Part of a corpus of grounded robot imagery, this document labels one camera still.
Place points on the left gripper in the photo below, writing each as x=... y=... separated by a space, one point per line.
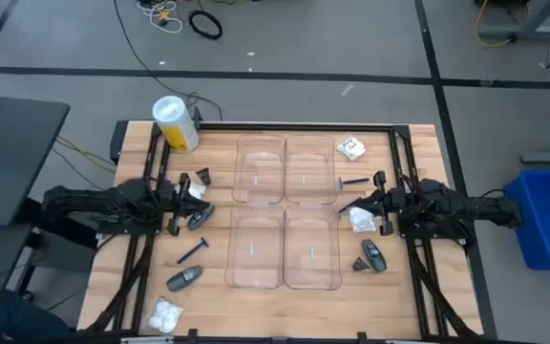
x=174 y=225

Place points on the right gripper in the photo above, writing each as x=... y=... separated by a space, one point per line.
x=386 y=224

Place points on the blue disposable razor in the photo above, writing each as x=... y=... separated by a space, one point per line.
x=356 y=181
x=345 y=207
x=191 y=251

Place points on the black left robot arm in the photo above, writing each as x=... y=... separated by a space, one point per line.
x=89 y=198

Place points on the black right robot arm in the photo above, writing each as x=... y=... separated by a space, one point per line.
x=471 y=208

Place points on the clear plastic bin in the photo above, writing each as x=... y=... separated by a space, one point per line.
x=318 y=153
x=265 y=229
x=323 y=229
x=265 y=153

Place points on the white yellow wipes canister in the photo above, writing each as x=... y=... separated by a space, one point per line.
x=177 y=126

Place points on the silver aluminium extrusion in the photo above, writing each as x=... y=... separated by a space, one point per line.
x=404 y=342
x=146 y=340

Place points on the person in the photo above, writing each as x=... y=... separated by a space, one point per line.
x=27 y=325

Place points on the grey desk leg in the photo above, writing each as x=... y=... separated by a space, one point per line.
x=533 y=32

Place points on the black aluminium table frame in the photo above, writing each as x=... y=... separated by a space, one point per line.
x=303 y=126

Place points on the black desk leg frame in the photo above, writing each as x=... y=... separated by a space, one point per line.
x=65 y=229

